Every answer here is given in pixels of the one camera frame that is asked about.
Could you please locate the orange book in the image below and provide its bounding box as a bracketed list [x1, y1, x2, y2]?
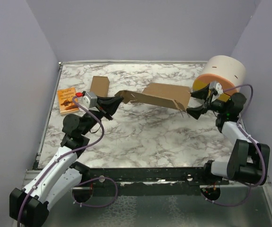
[57, 87, 79, 116]

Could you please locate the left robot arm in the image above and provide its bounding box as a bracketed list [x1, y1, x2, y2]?
[9, 92, 124, 227]

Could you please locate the small folded cardboard box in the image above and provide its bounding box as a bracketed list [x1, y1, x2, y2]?
[90, 76, 110, 97]

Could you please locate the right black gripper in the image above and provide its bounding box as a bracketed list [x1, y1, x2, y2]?
[183, 84, 228, 120]

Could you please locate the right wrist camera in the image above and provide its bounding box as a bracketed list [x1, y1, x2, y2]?
[209, 81, 223, 96]

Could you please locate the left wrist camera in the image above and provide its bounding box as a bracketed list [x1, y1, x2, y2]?
[82, 91, 98, 109]

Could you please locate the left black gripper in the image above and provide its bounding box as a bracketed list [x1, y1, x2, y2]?
[81, 96, 124, 136]

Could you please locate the brown cardboard box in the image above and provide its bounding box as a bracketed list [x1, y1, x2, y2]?
[115, 83, 191, 111]

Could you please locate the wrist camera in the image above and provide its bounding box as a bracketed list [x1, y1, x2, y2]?
[82, 91, 98, 109]
[209, 81, 223, 96]

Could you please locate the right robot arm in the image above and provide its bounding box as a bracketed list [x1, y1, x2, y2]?
[187, 81, 270, 187]

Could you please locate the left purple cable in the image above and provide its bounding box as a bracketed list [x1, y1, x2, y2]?
[17, 91, 119, 225]

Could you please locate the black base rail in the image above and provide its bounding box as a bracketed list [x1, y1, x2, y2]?
[71, 162, 229, 202]

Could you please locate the white cylinder with coloured base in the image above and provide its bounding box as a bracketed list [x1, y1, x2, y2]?
[192, 55, 246, 101]

